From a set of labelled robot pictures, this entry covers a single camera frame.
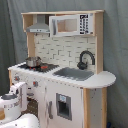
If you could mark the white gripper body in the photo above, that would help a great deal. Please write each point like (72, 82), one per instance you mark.
(18, 94)

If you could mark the white oven door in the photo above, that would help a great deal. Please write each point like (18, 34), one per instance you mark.
(32, 104)

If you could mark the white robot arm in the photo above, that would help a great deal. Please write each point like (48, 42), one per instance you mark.
(15, 119)

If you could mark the wooden toy kitchen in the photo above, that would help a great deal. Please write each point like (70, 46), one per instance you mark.
(64, 52)

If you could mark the left red stove knob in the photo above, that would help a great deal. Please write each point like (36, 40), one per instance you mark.
(17, 78)

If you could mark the red stove knob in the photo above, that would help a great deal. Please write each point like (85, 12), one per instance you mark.
(35, 83)
(17, 78)

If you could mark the right red stove knob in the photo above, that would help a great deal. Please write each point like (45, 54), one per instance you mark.
(35, 83)

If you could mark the small metal pot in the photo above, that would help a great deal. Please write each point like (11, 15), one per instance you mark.
(33, 61)

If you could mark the black toy stovetop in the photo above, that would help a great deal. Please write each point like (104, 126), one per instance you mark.
(43, 67)

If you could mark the white cabinet door with dispenser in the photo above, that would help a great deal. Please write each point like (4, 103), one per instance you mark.
(64, 105)

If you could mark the grey toy sink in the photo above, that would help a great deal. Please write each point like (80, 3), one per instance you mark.
(74, 74)

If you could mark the grey range hood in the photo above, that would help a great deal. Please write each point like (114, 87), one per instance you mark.
(40, 26)

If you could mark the black toy faucet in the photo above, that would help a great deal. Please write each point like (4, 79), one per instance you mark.
(83, 63)

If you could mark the white microwave door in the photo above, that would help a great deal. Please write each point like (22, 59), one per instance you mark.
(70, 25)

